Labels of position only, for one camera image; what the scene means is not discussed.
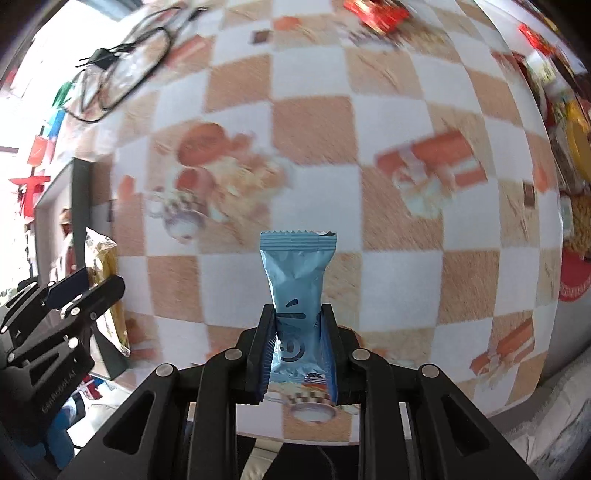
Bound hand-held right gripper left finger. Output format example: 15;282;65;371
58;304;278;480

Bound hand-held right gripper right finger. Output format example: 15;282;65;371
320;304;539;480

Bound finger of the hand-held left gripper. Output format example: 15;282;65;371
0;267;88;333
9;275;126;365

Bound gold snack packet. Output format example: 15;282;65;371
85;228;133;359

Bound dark green box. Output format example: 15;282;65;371
37;157;132;381

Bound blue snack packet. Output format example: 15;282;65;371
259;229;338;386

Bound black power adapter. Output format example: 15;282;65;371
81;46;122;70

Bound red round mat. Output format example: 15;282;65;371
558;254;591;302

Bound bag of peanuts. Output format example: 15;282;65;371
561;194;591;259

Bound large red snack bag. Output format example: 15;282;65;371
344;0;410;34

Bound pile of snack packets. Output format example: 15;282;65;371
494;18;591;195

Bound black cable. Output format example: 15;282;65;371
62;4;208;124

